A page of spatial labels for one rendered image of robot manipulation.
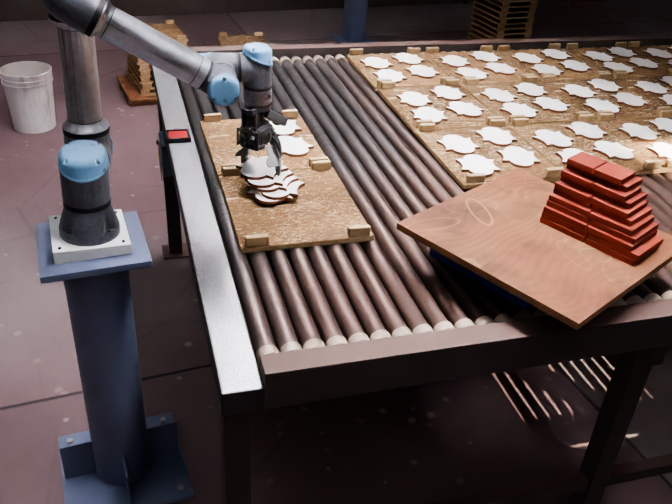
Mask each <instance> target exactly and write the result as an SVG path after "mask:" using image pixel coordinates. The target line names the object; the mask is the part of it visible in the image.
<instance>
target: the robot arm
mask: <svg viewBox="0 0 672 504"><path fill-rule="evenodd" d="M41 2H42V4H43V6H44V7H45V9H46V10H47V12H48V19H49V20H50V21H51V22H52V23H54V24H55V25H56V29H57V37H58V45H59V53H60V61H61V70H62V78H63V86H64V94H65V102H66V111H67V120H66V121H65V122H64V123H63V124H62V130H63V137H64V146H63V147H62V148H61V149H60V151H59V153H58V161H57V164H58V169H59V173H60V182H61V190H62V199H63V211H62V214H61V218H60V222H59V235H60V237H61V239H62V240H64V241H65V242H67V243H69V244H72V245H76V246H97V245H102V244H105V243H108V242H110V241H112V240H114V239H115V238H116V237H117V236H118V235H119V233H120V222H119V219H118V217H117V215H116V212H115V210H114V208H113V206H112V204H111V193H110V179H109V174H110V165H111V156H112V153H113V141H112V138H111V135H110V128H109V122H108V121H107V120H106V119H104V118H103V117H102V107H101V97H100V86H99V76H98V65H97V55H96V44H95V36H99V37H100V38H102V39H104V40H106V41H108V42H110V43H112V44H114V45H116V46H117V47H119V48H121V49H123V50H125V51H127V52H129V53H131V54H132V55H134V56H136V57H138V58H140V59H142V60H144V61H146V62H148V63H149V64H151V65H153V66H155V67H157V68H159V69H161V70H163V71H164V72H166V73H168V74H170V75H172V76H174V77H176V78H178V79H179V80H181V81H183V82H185V83H187V84H189V85H191V86H193V87H195V88H197V89H199V90H200V91H202V92H204V93H206V94H208V96H209V98H210V99H211V100H212V101H213V102H214V103H215V104H217V105H219V106H228V105H231V104H233V103H234V102H235V101H236V100H237V99H238V96H239V92H240V90H239V88H240V85H239V82H243V84H244V87H243V99H244V102H245V106H244V107H242V108H241V125H240V126H238V127H236V139H237V145H239V144H240V146H242V147H241V148H240V149H239V150H238V151H237V152H236V153H235V157H238V156H241V163H245V162H246V161H247V160H248V156H249V153H251V150H255V151H260V150H263V149H264V148H265V146H266V145H267V144H268V143H269V141H270V145H267V147H266V150H267V153H268V158H267V160H266V164H267V166H268V167H269V168H271V167H275V170H276V173H277V175H278V176H280V174H281V169H282V146H281V142H280V139H279V137H278V136H277V134H276V131H274V130H275V128H274V127H273V124H274V125H277V126H279V125H282V126H286V124H287V121H288V118H286V117H284V116H283V115H282V114H281V113H279V112H274V111H273V110H271V102H272V66H273V62H272V49H271V47H270V46H269V45H267V44H264V43H258V42H253V43H247V44H245V45H244V47H243V50H242V52H239V53H212V52H208V53H197V52H195V51H193V50H192V49H190V48H188V47H186V46H184V45H183V44H181V43H179V42H177V41H175V40H174V39H172V38H170V37H168V36H166V35H165V34H163V33H161V32H159V31H157V30H156V29H154V28H152V27H150V26H148V25H147V24H145V23H143V22H141V21H139V20H138V19H136V18H134V17H132V16H131V15H129V14H127V13H125V12H123V11H122V10H120V9H118V8H116V7H114V6H113V5H112V4H111V2H110V0H41ZM264 118H265V119H264ZM266 119H267V120H266ZM270 121H271V122H272V123H273V124H271V123H270ZM239 131H240V140H238V132H239Z"/></svg>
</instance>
